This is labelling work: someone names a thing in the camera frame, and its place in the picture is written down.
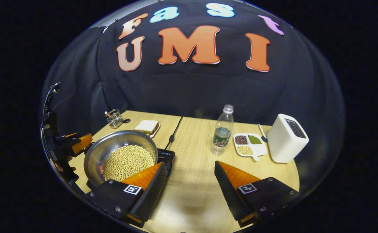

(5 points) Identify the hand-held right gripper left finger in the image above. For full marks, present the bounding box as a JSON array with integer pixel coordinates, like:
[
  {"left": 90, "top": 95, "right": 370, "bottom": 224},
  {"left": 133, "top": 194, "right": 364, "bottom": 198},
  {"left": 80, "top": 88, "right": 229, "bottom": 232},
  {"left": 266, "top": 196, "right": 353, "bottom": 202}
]
[{"left": 86, "top": 161, "right": 167, "bottom": 228}]

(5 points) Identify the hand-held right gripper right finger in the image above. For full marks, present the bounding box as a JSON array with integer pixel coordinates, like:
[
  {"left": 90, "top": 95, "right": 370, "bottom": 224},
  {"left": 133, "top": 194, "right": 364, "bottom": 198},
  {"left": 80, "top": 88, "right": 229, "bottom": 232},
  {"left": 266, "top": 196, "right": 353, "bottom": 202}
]
[{"left": 214, "top": 160, "right": 300, "bottom": 228}]

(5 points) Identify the steel pot with black handle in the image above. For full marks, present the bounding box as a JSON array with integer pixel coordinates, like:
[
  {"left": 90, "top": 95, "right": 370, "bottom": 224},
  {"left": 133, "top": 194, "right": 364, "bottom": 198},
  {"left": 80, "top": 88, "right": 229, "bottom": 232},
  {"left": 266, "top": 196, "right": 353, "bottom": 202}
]
[{"left": 84, "top": 130, "right": 159, "bottom": 190}]

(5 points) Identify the pile of yellow soybeans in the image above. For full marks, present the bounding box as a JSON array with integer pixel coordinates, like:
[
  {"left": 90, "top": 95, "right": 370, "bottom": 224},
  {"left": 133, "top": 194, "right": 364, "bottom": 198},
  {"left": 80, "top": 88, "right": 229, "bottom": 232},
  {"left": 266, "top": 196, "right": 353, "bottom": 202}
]
[{"left": 103, "top": 145, "right": 155, "bottom": 182}]

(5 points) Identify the black induction cooktop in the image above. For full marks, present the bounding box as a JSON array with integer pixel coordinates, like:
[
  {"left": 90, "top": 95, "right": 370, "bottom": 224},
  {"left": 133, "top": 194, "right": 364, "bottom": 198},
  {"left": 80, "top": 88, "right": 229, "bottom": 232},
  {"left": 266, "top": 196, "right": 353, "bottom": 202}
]
[{"left": 86, "top": 148, "right": 176, "bottom": 191}]

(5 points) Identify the white divided dish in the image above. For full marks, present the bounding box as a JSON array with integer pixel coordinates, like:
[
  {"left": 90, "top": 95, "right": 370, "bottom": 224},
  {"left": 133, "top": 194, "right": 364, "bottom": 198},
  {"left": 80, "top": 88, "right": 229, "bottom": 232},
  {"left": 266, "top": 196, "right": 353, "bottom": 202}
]
[{"left": 233, "top": 133, "right": 267, "bottom": 161}]

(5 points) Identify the clear plastic water bottle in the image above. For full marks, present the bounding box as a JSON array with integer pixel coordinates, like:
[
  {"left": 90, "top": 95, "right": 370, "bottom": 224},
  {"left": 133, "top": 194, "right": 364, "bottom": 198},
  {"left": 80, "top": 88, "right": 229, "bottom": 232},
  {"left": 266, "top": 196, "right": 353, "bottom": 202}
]
[{"left": 211, "top": 104, "right": 234, "bottom": 156}]

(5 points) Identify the sandwich with lettuce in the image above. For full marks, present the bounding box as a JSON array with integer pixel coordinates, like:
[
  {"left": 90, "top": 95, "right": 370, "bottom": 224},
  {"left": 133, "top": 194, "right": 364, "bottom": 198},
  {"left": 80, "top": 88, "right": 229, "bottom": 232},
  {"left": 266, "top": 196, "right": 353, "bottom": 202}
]
[{"left": 134, "top": 120, "right": 159, "bottom": 136}]

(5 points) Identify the white sandwich plate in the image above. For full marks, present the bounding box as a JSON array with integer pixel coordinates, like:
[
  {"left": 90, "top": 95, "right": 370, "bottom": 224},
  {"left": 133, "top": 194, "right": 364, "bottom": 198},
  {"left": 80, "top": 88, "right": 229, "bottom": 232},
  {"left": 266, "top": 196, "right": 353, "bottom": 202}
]
[{"left": 147, "top": 123, "right": 161, "bottom": 139}]

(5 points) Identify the white toaster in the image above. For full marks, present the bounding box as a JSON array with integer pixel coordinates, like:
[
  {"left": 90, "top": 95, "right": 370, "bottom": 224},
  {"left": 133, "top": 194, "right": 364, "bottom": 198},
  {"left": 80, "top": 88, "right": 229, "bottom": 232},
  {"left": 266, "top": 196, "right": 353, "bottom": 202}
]
[{"left": 266, "top": 113, "right": 309, "bottom": 163}]

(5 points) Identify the black backdrop cloth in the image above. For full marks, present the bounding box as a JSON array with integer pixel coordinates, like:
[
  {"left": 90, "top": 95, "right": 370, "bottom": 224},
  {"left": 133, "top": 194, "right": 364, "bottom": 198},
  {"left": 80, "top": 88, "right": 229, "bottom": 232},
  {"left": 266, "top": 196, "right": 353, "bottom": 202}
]
[{"left": 40, "top": 0, "right": 344, "bottom": 194}]

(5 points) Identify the wire and glass holder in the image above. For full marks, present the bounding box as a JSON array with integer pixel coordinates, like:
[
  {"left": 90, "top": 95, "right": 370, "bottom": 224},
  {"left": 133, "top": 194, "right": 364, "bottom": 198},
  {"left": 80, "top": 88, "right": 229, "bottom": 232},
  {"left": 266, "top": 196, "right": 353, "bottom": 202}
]
[{"left": 105, "top": 109, "right": 124, "bottom": 129}]

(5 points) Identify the black power cable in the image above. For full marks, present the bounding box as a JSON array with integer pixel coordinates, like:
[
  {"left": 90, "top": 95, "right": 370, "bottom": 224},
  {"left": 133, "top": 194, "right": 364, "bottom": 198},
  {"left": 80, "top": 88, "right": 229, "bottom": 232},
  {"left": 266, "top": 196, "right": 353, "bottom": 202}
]
[{"left": 165, "top": 116, "right": 183, "bottom": 151}]

